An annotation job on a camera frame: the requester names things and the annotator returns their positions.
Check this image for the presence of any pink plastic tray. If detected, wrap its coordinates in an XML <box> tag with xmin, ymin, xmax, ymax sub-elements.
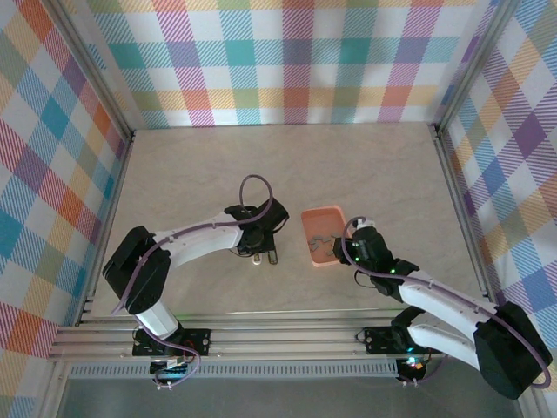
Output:
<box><xmin>299</xmin><ymin>205</ymin><xmax>350</xmax><ymax>268</ymax></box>

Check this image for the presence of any small LED controller board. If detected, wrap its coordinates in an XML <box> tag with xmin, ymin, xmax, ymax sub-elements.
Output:
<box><xmin>398</xmin><ymin>355</ymin><xmax>430</xmax><ymax>376</ymax></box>

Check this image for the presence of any green controller board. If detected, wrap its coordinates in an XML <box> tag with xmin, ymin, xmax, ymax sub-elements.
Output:
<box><xmin>150</xmin><ymin>354</ymin><xmax>195</xmax><ymax>379</ymax></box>

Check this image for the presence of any plaid fabric backdrop panel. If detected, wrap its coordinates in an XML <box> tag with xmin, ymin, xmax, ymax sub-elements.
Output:
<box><xmin>0</xmin><ymin>0</ymin><xmax>127</xmax><ymax>418</ymax></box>
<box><xmin>71</xmin><ymin>0</ymin><xmax>510</xmax><ymax>130</ymax></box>
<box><xmin>443</xmin><ymin>0</ymin><xmax>557</xmax><ymax>418</ymax></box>

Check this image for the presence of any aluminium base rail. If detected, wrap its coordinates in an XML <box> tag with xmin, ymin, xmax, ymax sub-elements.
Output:
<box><xmin>47</xmin><ymin>307</ymin><xmax>527</xmax><ymax>361</ymax></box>

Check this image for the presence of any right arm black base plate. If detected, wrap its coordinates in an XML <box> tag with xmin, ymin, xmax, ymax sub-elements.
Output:
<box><xmin>356</xmin><ymin>326</ymin><xmax>447</xmax><ymax>354</ymax></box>

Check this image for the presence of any aluminium side rail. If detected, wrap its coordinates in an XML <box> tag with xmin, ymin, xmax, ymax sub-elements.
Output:
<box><xmin>41</xmin><ymin>128</ymin><xmax>137</xmax><ymax>418</ymax></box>
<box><xmin>428</xmin><ymin>124</ymin><xmax>540</xmax><ymax>418</ymax></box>

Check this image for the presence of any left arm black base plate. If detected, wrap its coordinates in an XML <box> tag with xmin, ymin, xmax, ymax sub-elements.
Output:
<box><xmin>132</xmin><ymin>328</ymin><xmax>212</xmax><ymax>356</ymax></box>

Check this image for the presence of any grey slotted cable duct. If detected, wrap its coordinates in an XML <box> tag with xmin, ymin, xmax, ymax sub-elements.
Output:
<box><xmin>69</xmin><ymin>361</ymin><xmax>401</xmax><ymax>381</ymax></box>

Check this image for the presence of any aluminium frame post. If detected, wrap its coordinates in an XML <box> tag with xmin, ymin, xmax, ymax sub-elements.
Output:
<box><xmin>434</xmin><ymin>0</ymin><xmax>523</xmax><ymax>131</ymax></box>
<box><xmin>43</xmin><ymin>0</ymin><xmax>137</xmax><ymax>143</ymax></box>

